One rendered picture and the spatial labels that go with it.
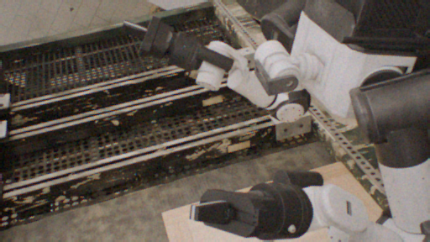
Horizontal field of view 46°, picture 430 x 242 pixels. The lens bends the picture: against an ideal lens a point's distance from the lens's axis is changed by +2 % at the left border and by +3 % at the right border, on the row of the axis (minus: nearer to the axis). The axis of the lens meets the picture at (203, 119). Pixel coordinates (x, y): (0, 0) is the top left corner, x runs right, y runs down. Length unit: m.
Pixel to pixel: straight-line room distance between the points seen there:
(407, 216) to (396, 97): 0.23
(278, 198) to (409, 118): 0.27
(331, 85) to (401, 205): 0.26
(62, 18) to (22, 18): 0.46
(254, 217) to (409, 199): 0.37
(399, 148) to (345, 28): 0.24
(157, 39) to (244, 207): 0.67
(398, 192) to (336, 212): 0.18
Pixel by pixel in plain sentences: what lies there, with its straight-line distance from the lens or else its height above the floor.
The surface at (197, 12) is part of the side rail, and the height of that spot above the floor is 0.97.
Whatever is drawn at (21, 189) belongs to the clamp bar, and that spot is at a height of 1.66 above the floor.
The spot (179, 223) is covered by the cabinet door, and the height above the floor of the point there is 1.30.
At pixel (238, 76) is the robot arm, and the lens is 1.37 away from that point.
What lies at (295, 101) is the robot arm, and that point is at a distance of 1.39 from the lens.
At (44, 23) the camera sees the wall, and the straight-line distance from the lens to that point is 6.57.
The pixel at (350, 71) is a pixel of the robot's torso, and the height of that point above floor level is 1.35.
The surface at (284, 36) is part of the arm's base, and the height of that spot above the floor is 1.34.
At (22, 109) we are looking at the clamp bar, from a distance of 2.05.
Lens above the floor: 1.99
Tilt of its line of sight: 28 degrees down
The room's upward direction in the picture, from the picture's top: 69 degrees counter-clockwise
